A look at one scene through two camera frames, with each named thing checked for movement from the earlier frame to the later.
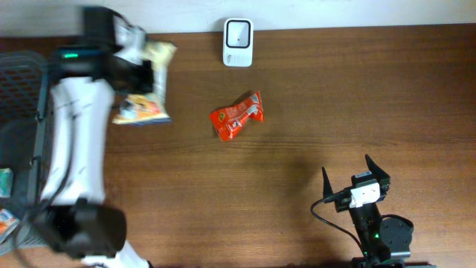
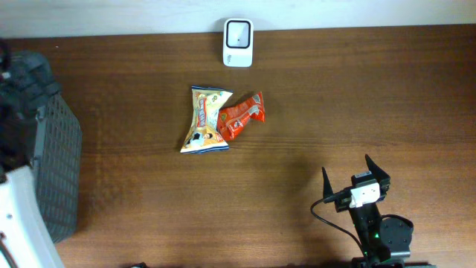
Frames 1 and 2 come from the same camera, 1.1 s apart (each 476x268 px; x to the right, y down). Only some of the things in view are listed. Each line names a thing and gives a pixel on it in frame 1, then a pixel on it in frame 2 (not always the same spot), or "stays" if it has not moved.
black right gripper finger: x=376 y=171 stays
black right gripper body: x=343 y=205 stays
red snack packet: x=229 y=120 stays
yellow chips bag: x=149 y=108 to x=204 y=136
